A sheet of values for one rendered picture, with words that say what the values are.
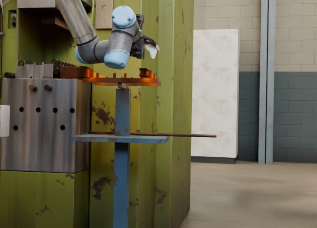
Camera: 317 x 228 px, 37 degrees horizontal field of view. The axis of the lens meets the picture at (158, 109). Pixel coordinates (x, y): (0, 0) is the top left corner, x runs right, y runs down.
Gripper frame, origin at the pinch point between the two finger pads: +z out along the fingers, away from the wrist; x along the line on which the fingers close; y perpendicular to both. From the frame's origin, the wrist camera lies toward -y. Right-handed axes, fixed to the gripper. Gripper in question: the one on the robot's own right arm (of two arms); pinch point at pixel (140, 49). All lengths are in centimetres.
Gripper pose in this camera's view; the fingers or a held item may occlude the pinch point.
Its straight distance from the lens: 185.8
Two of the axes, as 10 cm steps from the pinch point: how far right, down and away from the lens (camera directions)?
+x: 9.9, 0.6, -1.4
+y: -0.9, 9.7, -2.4
